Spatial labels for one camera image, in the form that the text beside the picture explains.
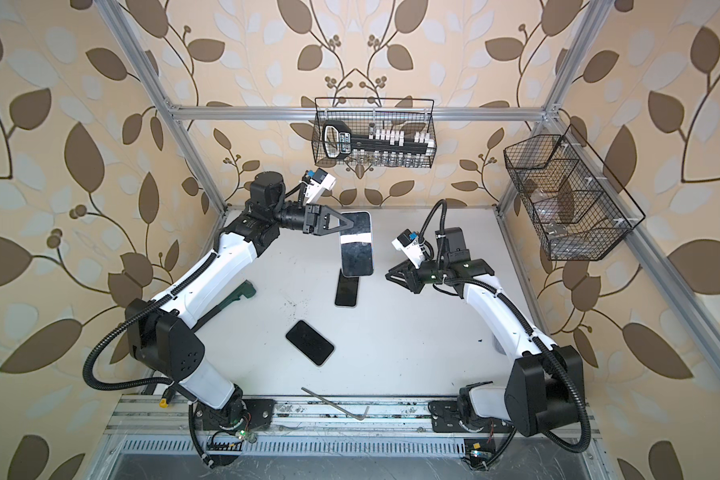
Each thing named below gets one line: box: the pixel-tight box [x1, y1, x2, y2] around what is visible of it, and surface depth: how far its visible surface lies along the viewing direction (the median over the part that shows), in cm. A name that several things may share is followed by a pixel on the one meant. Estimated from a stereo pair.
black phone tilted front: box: [285, 320, 335, 366], surface depth 88 cm
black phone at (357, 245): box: [340, 211, 374, 277], surface depth 67 cm
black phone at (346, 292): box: [335, 269, 359, 306], surface depth 98 cm
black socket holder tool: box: [322, 121, 436, 159], surface depth 84 cm
